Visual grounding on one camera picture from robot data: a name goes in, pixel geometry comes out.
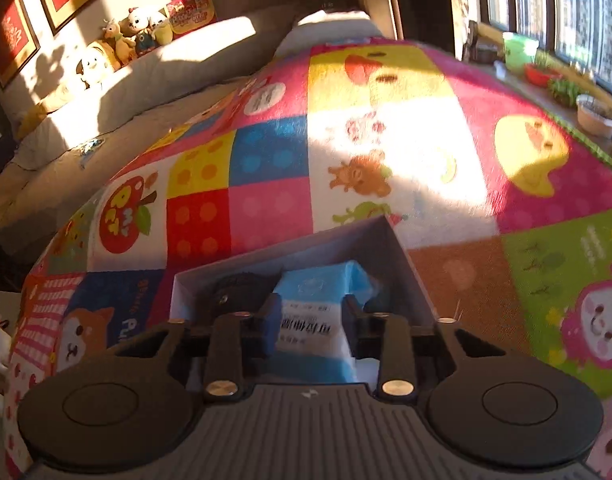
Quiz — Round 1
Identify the red printed card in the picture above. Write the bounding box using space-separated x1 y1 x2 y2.
166 0 217 36

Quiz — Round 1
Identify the yellow plush toy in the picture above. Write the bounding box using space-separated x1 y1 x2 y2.
150 10 175 46

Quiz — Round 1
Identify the grey pillow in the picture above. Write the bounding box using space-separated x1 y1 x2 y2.
30 15 259 161

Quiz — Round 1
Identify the blue white tissue packet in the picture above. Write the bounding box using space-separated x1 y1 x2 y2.
268 259 379 386

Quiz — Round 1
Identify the white plush toy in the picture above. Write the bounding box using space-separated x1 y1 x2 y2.
78 42 114 88

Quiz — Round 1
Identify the red plant pot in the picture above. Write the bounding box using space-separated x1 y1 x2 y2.
523 65 562 87

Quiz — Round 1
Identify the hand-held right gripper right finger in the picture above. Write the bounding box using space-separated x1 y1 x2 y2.
342 297 507 397

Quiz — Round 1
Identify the plush toy in blue overalls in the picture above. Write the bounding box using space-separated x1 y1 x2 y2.
126 7 159 56

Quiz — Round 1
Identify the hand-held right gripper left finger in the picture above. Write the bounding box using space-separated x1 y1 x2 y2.
114 292 283 397

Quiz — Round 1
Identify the small green potted plant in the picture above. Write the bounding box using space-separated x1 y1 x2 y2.
548 77 594 108

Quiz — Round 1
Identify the green plastic cup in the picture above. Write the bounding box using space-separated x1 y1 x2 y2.
501 31 541 77

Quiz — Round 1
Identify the beige bed sheet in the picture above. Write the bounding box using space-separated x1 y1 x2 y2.
0 80 267 261

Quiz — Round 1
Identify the black plush toy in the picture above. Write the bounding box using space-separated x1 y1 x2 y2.
208 272 279 318

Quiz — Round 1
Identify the white round bowl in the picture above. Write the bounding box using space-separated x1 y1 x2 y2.
576 94 612 140

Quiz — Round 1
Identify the white pillow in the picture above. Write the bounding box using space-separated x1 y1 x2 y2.
276 9 384 58

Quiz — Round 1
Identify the colourful cartoon play mat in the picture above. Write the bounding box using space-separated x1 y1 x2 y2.
3 37 612 480

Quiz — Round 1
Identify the beige cardboard box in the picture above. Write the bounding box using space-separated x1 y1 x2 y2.
171 215 437 396

